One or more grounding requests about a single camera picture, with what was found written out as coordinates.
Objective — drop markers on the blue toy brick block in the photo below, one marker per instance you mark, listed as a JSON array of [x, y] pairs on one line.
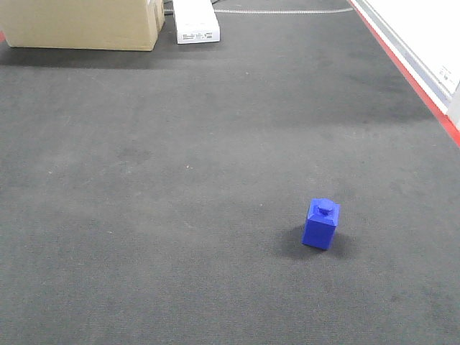
[[321, 222]]

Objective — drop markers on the white long cardboard box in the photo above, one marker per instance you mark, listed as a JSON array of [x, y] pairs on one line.
[[195, 22]]

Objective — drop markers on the large brown cardboard box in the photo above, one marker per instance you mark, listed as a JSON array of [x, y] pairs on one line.
[[84, 25]]

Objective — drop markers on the white panel with grey rail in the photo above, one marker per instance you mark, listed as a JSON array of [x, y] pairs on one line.
[[413, 32]]

